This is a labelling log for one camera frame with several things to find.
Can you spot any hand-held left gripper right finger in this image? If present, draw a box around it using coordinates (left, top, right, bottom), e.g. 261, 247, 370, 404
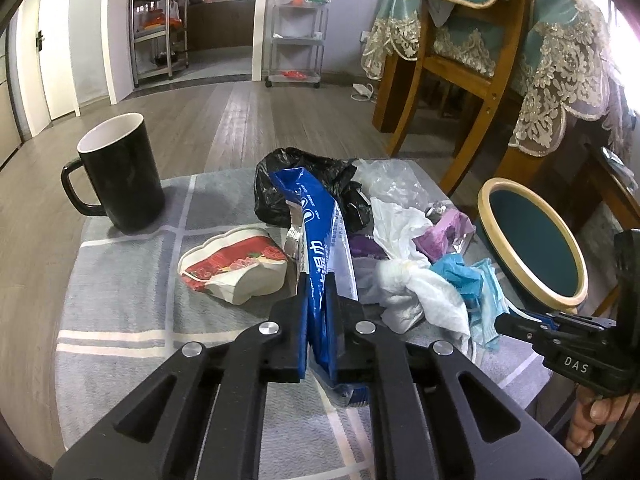
324, 280, 583, 480

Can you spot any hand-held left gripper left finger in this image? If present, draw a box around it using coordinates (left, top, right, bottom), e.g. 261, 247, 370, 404
52, 272, 309, 480

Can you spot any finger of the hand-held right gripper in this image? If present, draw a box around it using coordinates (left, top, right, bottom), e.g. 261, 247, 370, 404
522, 310, 618, 332
494, 314, 555, 349

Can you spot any blue face mask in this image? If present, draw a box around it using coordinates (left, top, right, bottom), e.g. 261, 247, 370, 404
429, 255, 512, 354

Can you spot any round green trash bin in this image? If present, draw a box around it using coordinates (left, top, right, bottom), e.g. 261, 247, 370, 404
476, 177, 590, 309

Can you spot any blue wet wipe packet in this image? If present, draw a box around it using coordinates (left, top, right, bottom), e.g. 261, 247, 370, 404
268, 166, 371, 407

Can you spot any clear plastic bag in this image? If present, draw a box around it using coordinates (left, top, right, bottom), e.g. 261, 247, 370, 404
352, 159, 447, 211

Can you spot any black plastic bag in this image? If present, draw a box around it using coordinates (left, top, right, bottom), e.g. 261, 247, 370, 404
254, 147, 372, 233

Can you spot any person's right hand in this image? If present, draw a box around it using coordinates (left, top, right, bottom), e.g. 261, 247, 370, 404
567, 385, 626, 453

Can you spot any twisted white tissue wad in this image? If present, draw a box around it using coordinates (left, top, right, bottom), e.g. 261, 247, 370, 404
359, 257, 474, 357

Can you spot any lilac foil wrapper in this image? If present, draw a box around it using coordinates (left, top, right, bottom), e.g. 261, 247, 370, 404
412, 206, 477, 262

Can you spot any crumpled white paper towel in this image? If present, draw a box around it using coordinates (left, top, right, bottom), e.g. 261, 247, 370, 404
371, 197, 434, 264

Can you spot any wooden bench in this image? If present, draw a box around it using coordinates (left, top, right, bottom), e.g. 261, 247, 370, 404
570, 144, 640, 243

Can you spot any clear plastic package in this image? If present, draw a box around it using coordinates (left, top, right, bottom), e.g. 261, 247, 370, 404
599, 146, 640, 187

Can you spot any grey checked tablecloth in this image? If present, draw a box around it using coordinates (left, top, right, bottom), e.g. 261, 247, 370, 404
54, 157, 551, 480

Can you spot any wooden chair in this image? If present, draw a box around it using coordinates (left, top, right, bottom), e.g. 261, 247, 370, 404
372, 0, 539, 197

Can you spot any black mug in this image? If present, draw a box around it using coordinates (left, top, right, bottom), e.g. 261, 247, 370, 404
61, 112, 166, 235

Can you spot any lace tablecloth table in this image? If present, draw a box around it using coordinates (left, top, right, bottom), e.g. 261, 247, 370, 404
361, 0, 640, 157

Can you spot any white trolley rack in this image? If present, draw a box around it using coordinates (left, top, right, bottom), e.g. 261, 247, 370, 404
263, 0, 336, 90

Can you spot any dark wooden cabinet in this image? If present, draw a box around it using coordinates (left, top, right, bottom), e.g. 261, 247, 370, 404
187, 0, 257, 52

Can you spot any metal shelf rack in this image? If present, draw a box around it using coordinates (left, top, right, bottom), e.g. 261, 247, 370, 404
129, 0, 192, 87

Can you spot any white door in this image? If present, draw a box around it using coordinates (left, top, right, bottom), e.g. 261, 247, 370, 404
5, 0, 54, 144

